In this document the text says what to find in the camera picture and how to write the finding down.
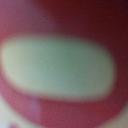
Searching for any granola cereal box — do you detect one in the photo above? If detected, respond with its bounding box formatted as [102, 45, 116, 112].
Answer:
[0, 0, 128, 128]

